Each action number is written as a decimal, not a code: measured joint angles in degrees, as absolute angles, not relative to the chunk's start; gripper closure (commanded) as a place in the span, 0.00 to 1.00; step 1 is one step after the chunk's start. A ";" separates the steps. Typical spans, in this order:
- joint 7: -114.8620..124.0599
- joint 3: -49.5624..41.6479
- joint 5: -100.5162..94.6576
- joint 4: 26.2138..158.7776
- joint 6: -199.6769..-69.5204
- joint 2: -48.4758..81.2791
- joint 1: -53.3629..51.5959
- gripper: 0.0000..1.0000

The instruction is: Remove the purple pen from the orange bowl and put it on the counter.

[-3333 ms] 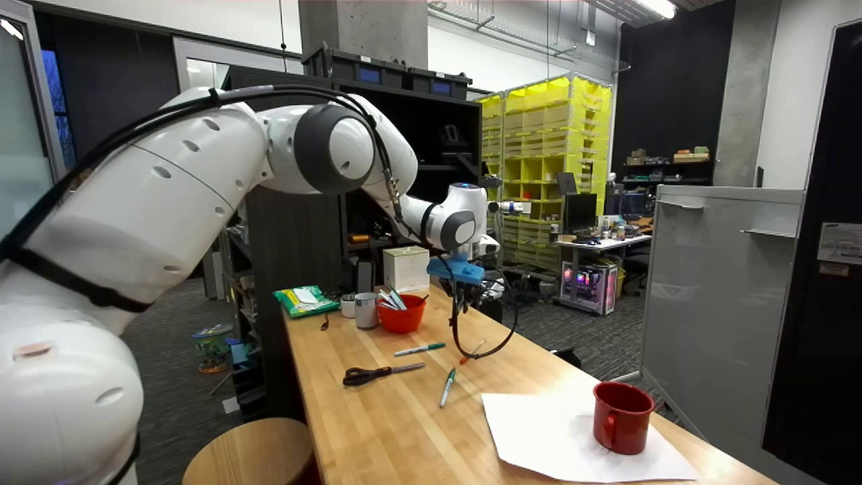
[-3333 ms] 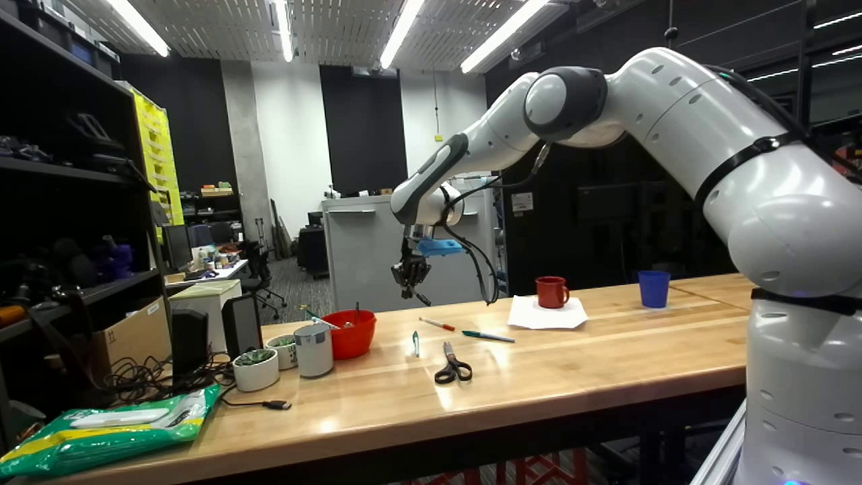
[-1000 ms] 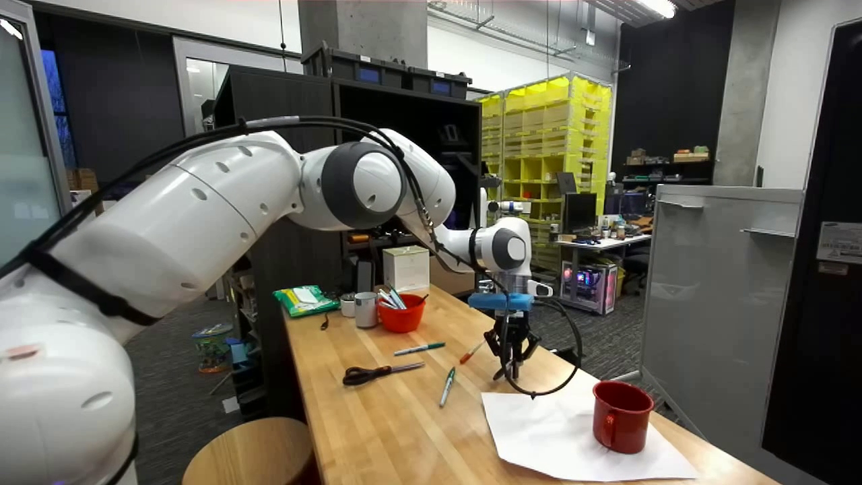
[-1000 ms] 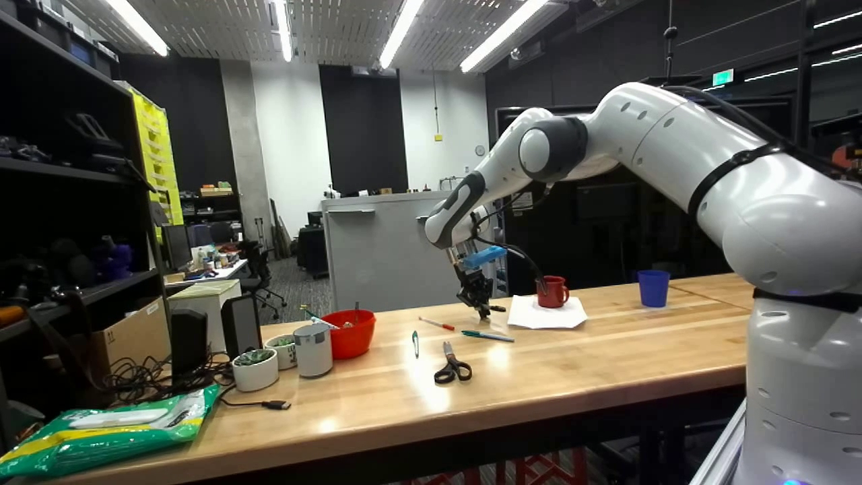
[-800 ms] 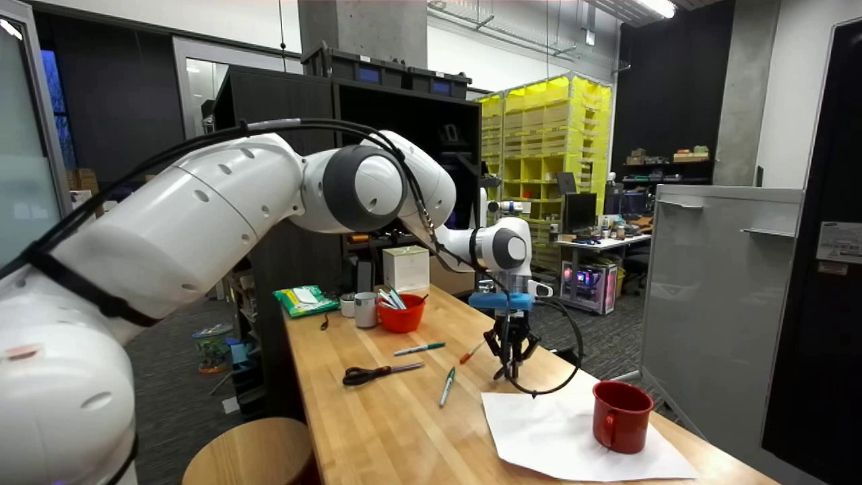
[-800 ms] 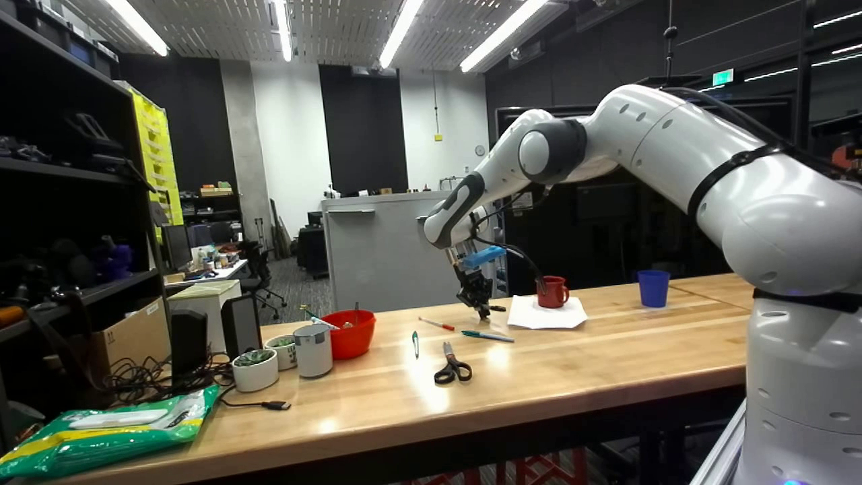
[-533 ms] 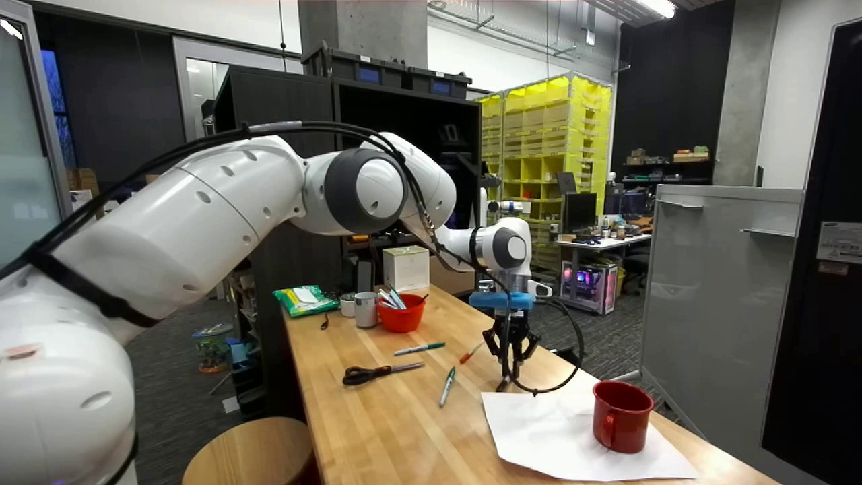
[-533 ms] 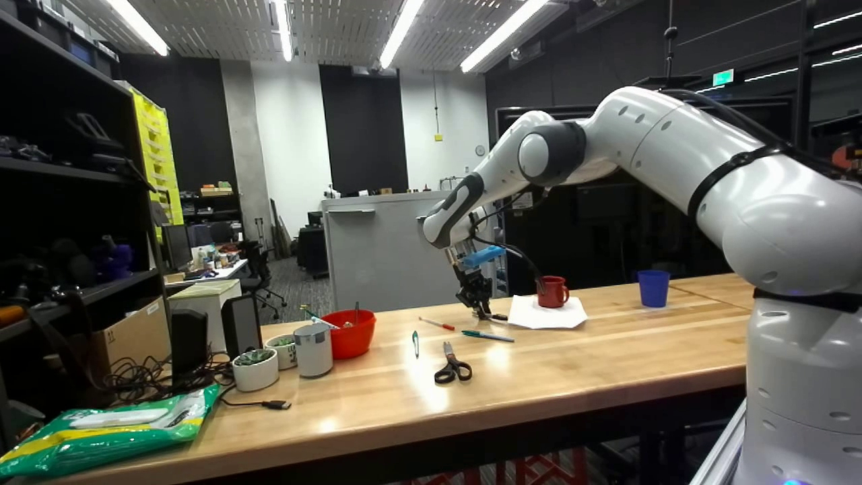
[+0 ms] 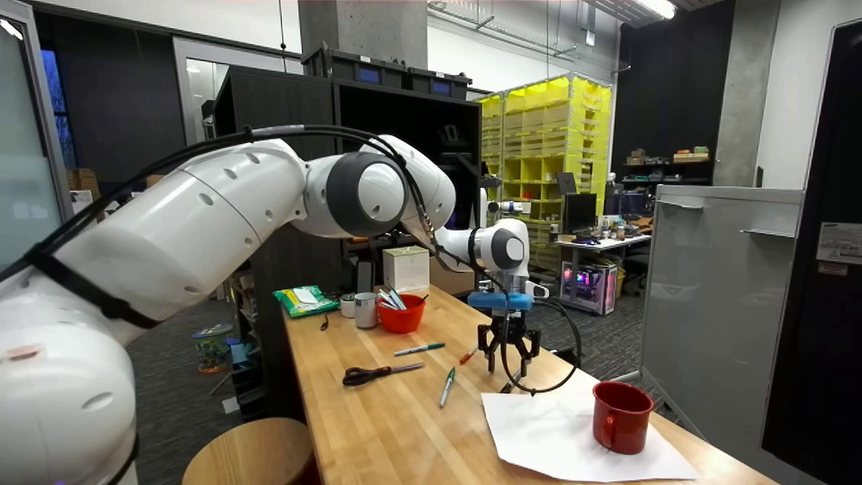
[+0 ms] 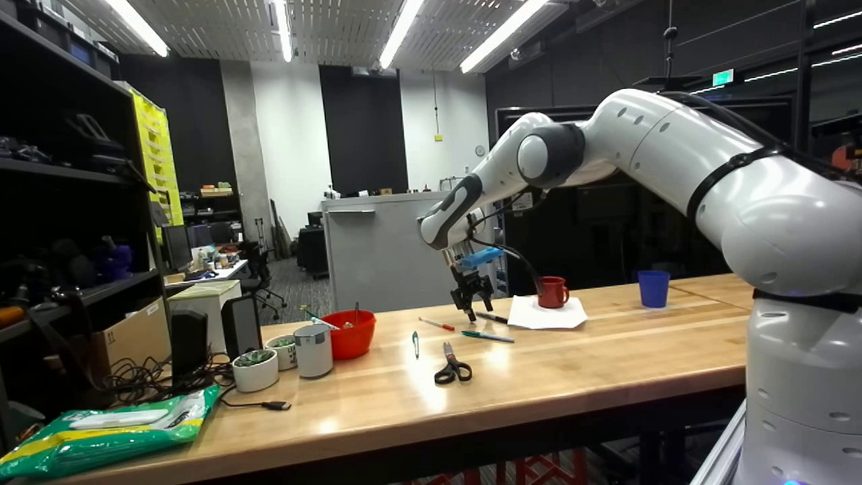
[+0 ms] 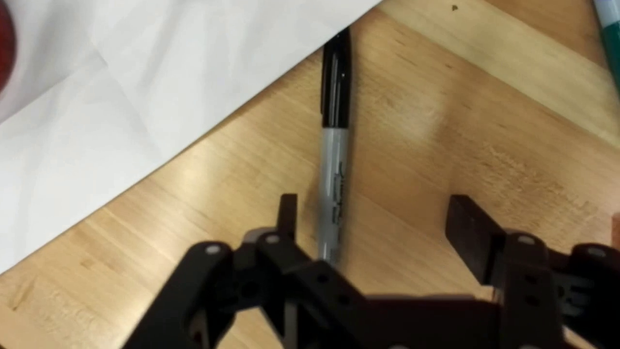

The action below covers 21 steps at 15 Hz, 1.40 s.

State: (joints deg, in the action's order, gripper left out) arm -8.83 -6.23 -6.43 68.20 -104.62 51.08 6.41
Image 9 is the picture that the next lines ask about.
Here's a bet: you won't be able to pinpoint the glass partition panel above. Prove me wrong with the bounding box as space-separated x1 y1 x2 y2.
0 4 76 272

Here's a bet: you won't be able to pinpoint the round wooden stool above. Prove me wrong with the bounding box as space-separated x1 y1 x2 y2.
180 414 317 485

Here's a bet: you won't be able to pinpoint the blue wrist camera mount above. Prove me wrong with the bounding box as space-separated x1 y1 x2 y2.
465 288 535 314

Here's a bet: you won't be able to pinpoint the red mug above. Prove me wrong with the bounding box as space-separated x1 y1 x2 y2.
591 377 657 456

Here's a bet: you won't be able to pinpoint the white pen green cap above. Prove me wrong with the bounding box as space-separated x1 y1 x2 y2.
390 340 446 359

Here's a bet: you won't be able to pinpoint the grey metal cabinet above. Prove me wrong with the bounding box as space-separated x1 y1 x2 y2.
642 183 807 461

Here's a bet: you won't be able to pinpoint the light coloured pen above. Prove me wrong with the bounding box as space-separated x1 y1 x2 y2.
374 284 409 313

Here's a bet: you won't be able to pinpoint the black scissors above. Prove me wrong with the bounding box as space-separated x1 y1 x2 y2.
339 359 428 388

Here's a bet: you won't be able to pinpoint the grey metal cup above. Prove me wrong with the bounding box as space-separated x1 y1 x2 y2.
353 290 379 330

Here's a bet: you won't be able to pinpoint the green wipes packet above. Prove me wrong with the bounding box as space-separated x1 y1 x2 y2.
271 283 343 321

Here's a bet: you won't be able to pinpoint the white vertical pole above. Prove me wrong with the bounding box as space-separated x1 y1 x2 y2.
473 171 506 229

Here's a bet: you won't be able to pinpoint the ceiling light strip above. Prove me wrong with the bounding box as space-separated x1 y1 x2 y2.
634 0 679 20

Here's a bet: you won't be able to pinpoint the yellow bin rack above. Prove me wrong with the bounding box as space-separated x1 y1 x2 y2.
480 73 617 278

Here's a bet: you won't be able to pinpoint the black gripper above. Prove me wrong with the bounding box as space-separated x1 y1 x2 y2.
473 306 543 377

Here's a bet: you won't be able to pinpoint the black door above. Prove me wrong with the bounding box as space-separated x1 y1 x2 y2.
762 15 862 485

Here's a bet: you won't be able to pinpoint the background office desk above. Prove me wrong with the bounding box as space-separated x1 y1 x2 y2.
554 229 655 272

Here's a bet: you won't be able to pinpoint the orange bowl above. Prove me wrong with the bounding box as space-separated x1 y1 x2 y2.
374 290 432 336

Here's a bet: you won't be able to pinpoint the cardboard box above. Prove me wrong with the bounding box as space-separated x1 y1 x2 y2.
428 263 480 295

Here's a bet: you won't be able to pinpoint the white paper sheet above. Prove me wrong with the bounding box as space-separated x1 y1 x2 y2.
480 379 700 481

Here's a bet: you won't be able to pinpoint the black shelf unit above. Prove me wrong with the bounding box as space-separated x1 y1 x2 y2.
212 45 485 303

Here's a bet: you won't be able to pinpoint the white door sign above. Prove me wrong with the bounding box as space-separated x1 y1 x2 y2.
817 220 862 267

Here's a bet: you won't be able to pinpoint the black computer monitor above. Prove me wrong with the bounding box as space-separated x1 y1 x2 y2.
560 189 601 237

